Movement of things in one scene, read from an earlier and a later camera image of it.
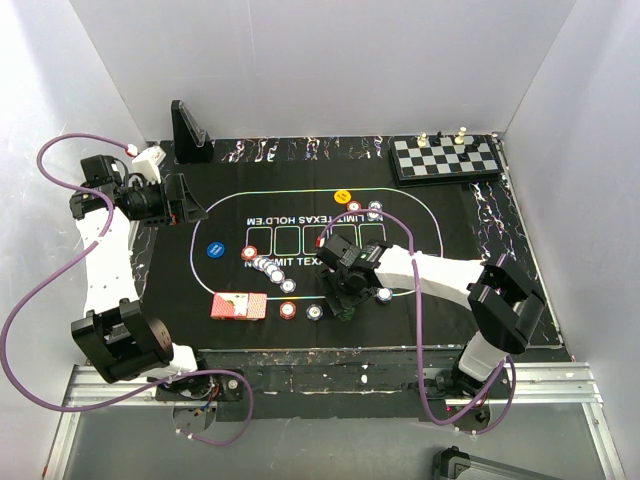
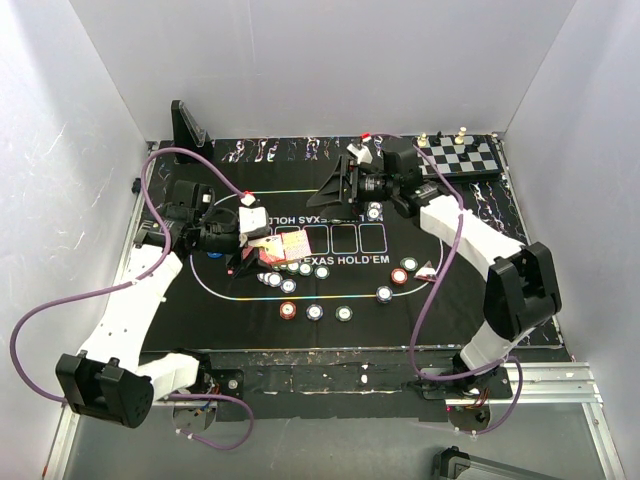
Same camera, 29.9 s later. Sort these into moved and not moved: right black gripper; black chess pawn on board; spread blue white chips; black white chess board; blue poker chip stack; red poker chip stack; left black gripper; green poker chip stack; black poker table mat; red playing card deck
Moved: right black gripper; spread blue white chips; left black gripper; red playing card deck
Not moved: blue poker chip stack; black white chess board; red poker chip stack; black chess pawn on board; black poker table mat; green poker chip stack
